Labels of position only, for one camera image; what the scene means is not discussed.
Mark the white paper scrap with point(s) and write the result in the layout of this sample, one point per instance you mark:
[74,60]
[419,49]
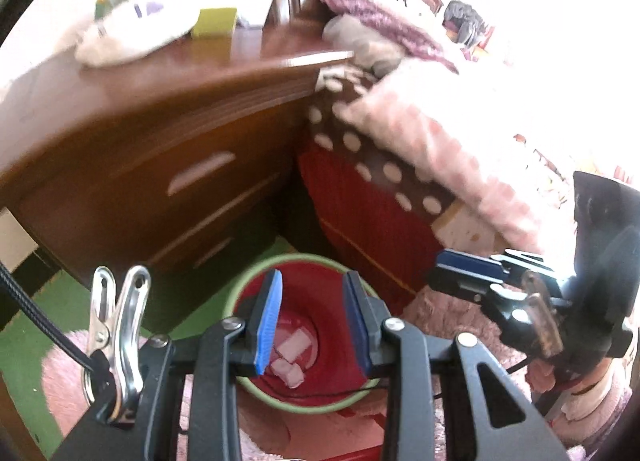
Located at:
[296,343]
[287,372]

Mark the pink and white plastic packet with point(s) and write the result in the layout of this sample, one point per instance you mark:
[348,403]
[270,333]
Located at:
[130,26]

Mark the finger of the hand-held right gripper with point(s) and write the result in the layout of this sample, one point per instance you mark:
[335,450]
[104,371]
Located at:
[465,283]
[470,261]

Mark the dark grey clothing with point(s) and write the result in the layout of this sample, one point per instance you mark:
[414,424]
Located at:
[462,16]

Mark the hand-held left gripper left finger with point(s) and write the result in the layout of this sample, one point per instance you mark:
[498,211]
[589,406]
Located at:
[267,321]

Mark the pink fluffy rug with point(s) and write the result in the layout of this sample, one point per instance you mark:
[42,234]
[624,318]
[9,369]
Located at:
[440,321]

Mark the brown polka-dot sheet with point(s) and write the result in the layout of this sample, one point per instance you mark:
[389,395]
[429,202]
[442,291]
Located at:
[360,151]

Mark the grey pillow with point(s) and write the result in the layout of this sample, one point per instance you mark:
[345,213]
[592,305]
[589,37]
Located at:
[360,41]

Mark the white box with yellow-green end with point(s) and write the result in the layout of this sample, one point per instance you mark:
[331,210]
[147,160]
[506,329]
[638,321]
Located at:
[215,23]

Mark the silver metal spring clip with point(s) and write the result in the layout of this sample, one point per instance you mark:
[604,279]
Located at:
[125,341]
[537,313]

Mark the purple patterned blanket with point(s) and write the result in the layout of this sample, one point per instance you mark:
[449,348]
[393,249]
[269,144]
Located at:
[370,6]

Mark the person's right forearm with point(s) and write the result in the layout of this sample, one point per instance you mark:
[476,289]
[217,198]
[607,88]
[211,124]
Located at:
[595,401]

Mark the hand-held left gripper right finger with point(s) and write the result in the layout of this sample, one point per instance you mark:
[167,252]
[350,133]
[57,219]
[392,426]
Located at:
[356,321]

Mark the red bin with green rim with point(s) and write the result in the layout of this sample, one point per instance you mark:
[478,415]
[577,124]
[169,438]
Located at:
[312,301]

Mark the red bed base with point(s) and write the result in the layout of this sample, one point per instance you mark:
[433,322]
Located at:
[360,221]

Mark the brown wooden nightstand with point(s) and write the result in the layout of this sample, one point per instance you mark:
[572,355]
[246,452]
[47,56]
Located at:
[150,91]

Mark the wooden nightstand drawer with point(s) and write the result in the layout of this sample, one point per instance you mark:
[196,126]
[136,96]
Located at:
[240,231]
[150,201]

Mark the pink dotted blanket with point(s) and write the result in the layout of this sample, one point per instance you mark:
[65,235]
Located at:
[450,141]

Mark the person's right hand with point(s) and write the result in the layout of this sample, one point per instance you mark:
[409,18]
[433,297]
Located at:
[542,376]

